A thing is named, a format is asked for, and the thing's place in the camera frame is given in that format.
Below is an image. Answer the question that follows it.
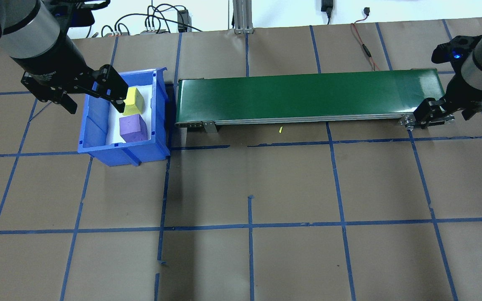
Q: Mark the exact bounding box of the yellow foam block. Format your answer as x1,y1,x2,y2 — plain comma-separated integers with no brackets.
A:
123,87,146,116

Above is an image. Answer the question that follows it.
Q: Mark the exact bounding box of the purple foam block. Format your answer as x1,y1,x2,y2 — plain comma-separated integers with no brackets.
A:
119,114,148,143

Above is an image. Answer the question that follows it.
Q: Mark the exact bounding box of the blue plastic storage bin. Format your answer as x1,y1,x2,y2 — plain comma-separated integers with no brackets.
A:
77,67,171,167

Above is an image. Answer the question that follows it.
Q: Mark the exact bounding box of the long black power adapter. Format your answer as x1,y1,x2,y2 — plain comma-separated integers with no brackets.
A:
177,9,190,32

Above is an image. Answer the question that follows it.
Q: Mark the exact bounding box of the green conveyor belt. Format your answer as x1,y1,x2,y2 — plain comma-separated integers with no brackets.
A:
174,68,456,135

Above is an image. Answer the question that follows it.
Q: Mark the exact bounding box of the small black power adapter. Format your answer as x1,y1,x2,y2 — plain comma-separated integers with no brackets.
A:
321,0,334,24

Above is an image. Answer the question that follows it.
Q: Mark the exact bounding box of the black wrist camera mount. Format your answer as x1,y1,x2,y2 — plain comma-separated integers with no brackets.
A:
431,36,482,71
42,0,112,28

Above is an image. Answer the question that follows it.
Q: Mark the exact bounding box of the red conveyor cable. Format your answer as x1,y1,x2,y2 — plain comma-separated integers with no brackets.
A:
351,8,383,71

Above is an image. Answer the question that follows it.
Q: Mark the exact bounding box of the aluminium profile post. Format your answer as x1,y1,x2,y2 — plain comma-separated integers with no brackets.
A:
233,0,254,34

